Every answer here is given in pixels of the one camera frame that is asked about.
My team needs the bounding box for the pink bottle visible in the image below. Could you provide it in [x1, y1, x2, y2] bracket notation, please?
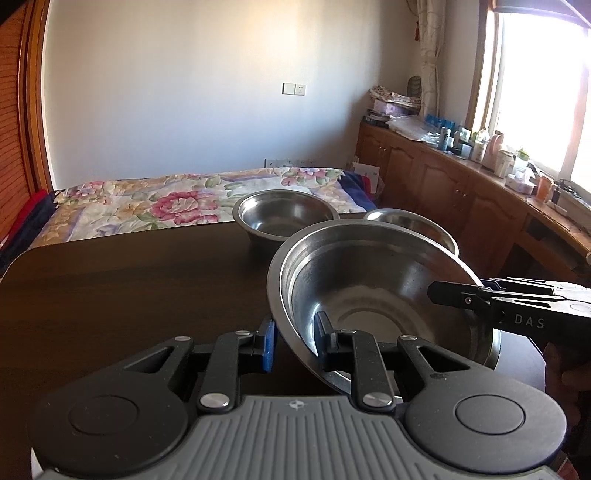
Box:
[482, 130, 505, 167]

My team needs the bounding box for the white jar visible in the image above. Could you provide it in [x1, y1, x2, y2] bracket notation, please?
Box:
[494, 148, 515, 178]

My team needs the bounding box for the wooden slatted headboard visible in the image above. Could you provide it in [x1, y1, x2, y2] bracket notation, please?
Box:
[0, 0, 54, 204]

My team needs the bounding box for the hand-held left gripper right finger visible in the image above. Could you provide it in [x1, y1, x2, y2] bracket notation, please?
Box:
[313, 311, 485, 411]

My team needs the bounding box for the person's right hand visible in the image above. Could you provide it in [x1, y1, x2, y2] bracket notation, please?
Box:
[544, 342, 591, 416]

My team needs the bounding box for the white wall power strip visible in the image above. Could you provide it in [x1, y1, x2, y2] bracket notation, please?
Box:
[264, 157, 319, 168]

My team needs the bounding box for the white paper bag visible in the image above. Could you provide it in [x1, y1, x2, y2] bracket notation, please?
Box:
[351, 161, 380, 192]

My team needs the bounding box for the wooden cabinet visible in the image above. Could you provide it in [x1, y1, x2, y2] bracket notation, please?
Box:
[355, 121, 591, 287]

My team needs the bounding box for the purple box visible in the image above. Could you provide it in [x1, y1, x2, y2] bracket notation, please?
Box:
[373, 100, 419, 117]

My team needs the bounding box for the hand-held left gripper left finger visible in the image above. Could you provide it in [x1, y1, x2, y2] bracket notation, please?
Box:
[104, 318, 279, 415]

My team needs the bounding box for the medium steel bowl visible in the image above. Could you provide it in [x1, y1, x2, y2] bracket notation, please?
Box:
[232, 189, 341, 254]

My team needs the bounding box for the navy and red cloth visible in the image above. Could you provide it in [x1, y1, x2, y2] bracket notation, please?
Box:
[339, 171, 379, 213]

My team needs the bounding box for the white bottle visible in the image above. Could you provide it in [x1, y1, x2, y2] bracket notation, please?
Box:
[472, 127, 490, 162]

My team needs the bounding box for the large steel bowl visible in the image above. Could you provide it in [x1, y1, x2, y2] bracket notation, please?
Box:
[267, 219, 502, 402]

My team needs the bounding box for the tissue box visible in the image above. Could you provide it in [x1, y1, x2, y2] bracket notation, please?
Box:
[504, 166, 539, 192]

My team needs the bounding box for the small steel bowl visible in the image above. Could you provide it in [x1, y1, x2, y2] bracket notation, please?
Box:
[363, 209, 461, 257]

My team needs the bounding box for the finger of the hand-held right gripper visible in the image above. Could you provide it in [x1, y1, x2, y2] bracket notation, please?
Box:
[427, 281, 495, 319]
[480, 277, 561, 296]

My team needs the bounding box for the patterned beige curtain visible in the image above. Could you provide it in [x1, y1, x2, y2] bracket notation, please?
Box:
[406, 0, 451, 114]

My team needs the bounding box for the wooden framed window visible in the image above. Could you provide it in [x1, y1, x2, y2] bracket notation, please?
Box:
[464, 0, 591, 195]

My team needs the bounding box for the floral blanket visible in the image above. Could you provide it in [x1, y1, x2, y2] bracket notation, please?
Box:
[25, 165, 370, 250]

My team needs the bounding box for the floral cloth bundle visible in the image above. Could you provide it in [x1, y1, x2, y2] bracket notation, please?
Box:
[370, 85, 422, 104]

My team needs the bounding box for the grey window blind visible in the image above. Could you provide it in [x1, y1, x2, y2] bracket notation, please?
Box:
[496, 0, 591, 28]

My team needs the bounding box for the clear plastic bag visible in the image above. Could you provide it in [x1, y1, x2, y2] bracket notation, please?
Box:
[387, 115, 444, 144]

